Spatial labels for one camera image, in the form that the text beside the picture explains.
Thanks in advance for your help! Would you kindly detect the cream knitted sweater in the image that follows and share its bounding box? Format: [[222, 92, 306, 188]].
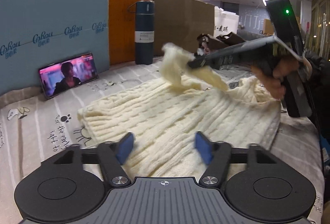
[[77, 43, 281, 178]]

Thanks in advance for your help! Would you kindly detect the person right hand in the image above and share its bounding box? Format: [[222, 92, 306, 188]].
[[251, 56, 299, 100]]

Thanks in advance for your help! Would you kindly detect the brown garment pile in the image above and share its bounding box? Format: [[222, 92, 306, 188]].
[[197, 32, 245, 56]]

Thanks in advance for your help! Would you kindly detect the beige cartoon print bedsheet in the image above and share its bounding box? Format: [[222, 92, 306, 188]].
[[1, 61, 324, 223]]

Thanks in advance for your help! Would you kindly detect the smartphone showing video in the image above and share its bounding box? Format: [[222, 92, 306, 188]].
[[38, 53, 98, 99]]

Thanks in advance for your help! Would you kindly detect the brown cardboard panel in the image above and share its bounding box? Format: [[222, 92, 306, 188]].
[[153, 0, 215, 56]]

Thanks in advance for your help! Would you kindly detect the dark teal thermos bottle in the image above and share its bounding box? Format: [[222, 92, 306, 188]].
[[127, 0, 155, 65]]

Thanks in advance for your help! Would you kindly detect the large blue cardboard box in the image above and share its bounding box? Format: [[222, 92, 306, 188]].
[[1, 0, 110, 94]]

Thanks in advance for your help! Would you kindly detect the orange board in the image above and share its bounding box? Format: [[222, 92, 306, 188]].
[[108, 0, 141, 65]]

